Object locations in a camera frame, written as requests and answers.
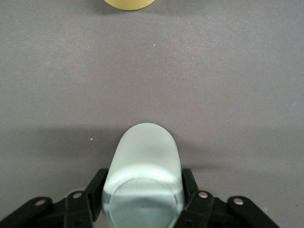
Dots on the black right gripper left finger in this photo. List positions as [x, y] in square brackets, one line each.
[78, 209]

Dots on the pale green plastic cup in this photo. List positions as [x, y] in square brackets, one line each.
[145, 154]

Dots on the yellow plastic cup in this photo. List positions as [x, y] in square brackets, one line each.
[129, 4]

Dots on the dark grey table mat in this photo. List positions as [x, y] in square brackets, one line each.
[213, 83]

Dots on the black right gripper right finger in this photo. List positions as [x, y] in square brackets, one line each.
[202, 209]

